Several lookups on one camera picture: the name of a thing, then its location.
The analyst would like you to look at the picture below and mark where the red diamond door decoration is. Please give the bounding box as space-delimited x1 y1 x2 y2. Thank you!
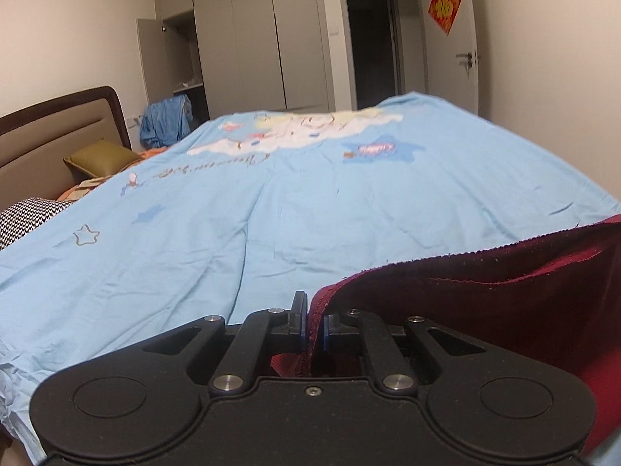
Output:
428 0 463 36

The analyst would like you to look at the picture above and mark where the black white houndstooth pillow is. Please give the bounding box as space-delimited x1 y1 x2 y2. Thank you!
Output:
0 197 75 251

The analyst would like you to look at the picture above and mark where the grey built-in wardrobe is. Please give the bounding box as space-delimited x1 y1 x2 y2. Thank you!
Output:
153 0 337 122

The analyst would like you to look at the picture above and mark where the brown padded bed headboard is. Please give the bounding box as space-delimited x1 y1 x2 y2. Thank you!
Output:
0 86 133 212

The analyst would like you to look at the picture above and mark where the dark doorway frame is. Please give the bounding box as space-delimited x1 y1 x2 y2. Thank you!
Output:
340 0 428 112

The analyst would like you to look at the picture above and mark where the open grey wardrobe door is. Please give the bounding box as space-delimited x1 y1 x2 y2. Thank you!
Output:
136 18 168 108

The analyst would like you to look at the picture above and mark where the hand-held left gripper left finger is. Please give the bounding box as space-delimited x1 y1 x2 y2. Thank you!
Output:
141 291 309 395

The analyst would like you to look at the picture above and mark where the white room door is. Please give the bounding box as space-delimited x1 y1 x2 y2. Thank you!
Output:
416 0 487 120

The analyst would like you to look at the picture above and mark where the blue clothes heap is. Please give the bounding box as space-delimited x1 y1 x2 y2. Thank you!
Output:
140 94 194 149

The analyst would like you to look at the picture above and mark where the light blue printed blanket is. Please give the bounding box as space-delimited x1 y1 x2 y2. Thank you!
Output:
0 91 621 466

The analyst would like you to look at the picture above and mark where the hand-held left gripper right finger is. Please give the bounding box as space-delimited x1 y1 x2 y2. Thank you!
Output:
323 307 486 394

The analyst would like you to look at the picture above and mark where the dark red long-sleeve shirt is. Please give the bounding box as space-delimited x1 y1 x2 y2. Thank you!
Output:
271 214 621 448

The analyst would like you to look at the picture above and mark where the olive green pillow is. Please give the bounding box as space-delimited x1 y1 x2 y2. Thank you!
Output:
63 140 143 179

